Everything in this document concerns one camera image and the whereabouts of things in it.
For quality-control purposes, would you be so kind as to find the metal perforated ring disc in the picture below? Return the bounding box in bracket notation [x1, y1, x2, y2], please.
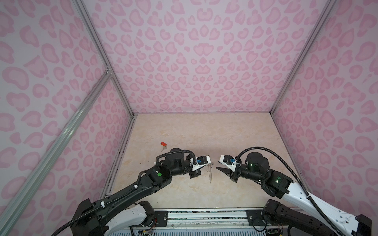
[207, 162, 214, 183]

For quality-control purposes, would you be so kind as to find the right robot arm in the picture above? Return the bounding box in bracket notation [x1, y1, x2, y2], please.
[217, 152, 372, 236]

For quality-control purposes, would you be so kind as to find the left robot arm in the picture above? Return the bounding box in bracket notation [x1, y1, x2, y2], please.
[53, 148, 211, 236]

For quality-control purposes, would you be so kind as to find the key with red tag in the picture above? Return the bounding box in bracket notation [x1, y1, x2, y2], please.
[160, 142, 167, 152]

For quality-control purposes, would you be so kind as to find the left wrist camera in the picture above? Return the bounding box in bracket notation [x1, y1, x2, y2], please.
[192, 155, 212, 172]

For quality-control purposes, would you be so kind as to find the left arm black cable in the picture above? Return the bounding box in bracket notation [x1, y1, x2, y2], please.
[155, 149, 197, 166]

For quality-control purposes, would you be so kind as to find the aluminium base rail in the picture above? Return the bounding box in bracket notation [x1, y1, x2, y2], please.
[79, 207, 334, 236]

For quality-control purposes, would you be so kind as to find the diagonal aluminium frame bar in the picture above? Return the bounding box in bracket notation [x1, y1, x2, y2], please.
[1, 71, 112, 236]

